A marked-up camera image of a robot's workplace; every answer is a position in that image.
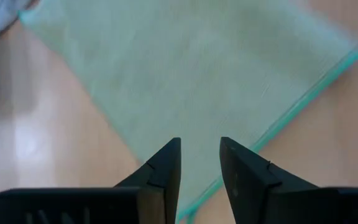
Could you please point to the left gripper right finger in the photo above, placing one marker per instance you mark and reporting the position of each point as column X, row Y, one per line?
column 247, row 183

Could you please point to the pale green microfiber towel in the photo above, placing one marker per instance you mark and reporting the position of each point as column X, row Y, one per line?
column 197, row 77

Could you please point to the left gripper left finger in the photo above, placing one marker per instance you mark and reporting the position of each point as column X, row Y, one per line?
column 163, row 174

